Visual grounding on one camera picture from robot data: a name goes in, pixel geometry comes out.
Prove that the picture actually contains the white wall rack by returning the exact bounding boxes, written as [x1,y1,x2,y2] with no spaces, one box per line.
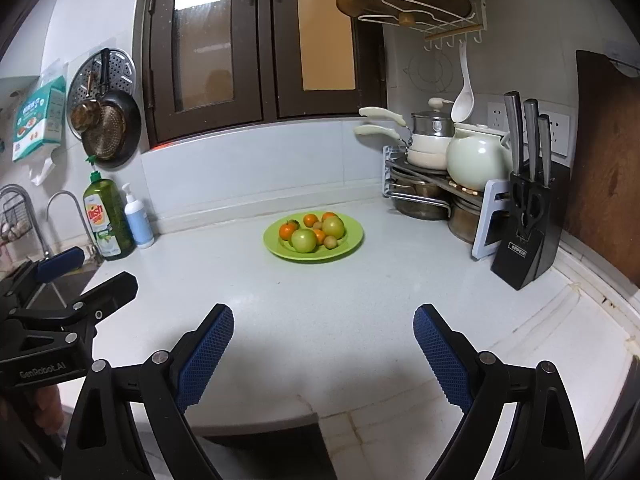
[334,0,489,52]

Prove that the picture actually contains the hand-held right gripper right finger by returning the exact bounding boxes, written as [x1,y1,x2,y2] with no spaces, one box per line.
[412,303,586,480]

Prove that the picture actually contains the steel faucet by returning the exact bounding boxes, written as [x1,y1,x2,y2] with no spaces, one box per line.
[46,191,102,262]

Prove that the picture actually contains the steel pot with lid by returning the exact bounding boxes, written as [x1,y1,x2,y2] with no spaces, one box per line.
[410,97,457,139]

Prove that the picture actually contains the copper mesh strainer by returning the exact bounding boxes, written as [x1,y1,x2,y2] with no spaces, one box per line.
[70,72,101,137]

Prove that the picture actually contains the white blue pump bottle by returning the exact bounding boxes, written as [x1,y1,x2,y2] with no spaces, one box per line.
[121,182,156,250]

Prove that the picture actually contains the green plate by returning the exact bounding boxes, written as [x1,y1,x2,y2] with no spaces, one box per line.
[263,211,365,263]

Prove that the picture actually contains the round steel steamer plate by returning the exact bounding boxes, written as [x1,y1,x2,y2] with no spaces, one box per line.
[66,48,137,142]

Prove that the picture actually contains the cream kettle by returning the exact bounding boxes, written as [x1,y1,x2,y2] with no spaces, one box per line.
[446,122,514,192]

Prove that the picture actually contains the white ladle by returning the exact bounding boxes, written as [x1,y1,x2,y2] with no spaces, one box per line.
[451,40,476,124]

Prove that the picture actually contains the brown wooden cutting board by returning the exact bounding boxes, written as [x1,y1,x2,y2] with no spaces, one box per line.
[564,49,640,287]

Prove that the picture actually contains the steel handled knife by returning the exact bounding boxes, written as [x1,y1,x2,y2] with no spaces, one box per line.
[537,114,553,182]
[503,91,524,174]
[522,99,540,181]

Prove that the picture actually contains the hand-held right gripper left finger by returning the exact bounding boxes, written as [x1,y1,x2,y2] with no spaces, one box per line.
[60,303,236,480]

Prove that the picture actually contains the dark wooden window cabinet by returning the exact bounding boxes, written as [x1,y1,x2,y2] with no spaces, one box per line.
[140,0,387,149]

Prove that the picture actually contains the green dish soap bottle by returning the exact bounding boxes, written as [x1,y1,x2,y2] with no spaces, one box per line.
[82,156,137,261]

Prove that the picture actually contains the wire trivet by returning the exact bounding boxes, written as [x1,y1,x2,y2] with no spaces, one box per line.
[407,52,454,97]

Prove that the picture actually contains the white wall socket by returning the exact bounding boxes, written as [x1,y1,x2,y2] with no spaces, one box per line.
[542,111,571,156]
[487,101,511,129]

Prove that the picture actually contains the yellow green apple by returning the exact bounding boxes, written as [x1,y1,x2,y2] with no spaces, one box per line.
[291,228,318,253]

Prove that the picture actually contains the teal cardboard box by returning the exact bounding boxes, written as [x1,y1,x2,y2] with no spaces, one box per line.
[12,76,68,162]

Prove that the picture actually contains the black frying pan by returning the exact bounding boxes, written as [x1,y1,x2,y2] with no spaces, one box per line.
[80,47,143,170]

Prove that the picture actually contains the black scissors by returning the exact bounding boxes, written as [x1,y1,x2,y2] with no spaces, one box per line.
[512,180,546,239]

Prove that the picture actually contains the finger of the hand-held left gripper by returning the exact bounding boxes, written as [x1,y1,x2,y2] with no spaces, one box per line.
[7,271,140,343]
[0,246,87,311]

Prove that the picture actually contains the black knife block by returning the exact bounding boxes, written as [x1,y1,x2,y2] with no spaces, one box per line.
[489,160,571,291]

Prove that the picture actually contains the wire dish rack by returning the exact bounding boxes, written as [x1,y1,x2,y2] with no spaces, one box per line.
[0,184,51,262]

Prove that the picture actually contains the person's left hand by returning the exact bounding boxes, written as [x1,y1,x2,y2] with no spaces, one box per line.
[17,384,63,442]

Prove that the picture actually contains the white pot rack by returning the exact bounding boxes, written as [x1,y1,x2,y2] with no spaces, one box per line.
[382,145,514,261]

